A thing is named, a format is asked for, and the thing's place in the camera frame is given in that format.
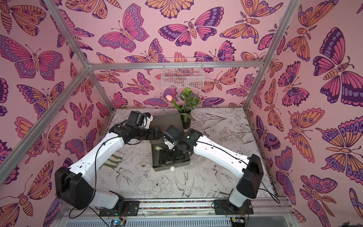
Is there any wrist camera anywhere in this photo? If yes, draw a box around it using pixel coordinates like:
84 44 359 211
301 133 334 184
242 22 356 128
142 113 154 129
164 140 175 150

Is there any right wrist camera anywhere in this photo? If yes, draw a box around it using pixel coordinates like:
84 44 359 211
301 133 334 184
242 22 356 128
164 140 175 150

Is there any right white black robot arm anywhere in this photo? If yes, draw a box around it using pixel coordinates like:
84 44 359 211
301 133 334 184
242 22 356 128
159 125 264 209

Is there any potted green plant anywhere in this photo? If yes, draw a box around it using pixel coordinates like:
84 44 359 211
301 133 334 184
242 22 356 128
178 88 200 130

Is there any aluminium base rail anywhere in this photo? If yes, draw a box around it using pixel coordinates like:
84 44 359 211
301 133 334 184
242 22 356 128
60 197 293 218

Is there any pink tulip flower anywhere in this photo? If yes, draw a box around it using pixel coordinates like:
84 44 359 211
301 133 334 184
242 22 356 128
166 95 182 113

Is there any green three-drawer cabinet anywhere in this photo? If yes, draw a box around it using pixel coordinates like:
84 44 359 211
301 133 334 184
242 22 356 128
150 113 184 133

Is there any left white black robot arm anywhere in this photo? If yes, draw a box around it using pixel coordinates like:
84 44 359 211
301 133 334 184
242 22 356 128
54 124 162 214

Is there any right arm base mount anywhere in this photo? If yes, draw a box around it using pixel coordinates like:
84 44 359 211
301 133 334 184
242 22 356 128
212 199 254 216

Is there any white wire wall basket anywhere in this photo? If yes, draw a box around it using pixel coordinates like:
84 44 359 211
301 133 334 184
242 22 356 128
160 57 205 89

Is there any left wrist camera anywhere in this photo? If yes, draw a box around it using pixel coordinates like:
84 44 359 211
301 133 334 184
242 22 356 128
142 113 154 129

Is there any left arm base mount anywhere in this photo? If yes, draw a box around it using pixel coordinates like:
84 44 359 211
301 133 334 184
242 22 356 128
99 191 140 217

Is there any green white cloth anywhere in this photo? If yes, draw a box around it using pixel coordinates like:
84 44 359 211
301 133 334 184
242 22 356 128
103 155 123 170

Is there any aluminium cage frame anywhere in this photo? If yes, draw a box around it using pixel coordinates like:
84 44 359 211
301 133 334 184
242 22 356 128
1 1 300 183

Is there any green top drawer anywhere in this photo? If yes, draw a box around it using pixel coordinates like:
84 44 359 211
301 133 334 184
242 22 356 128
151 140 191 172

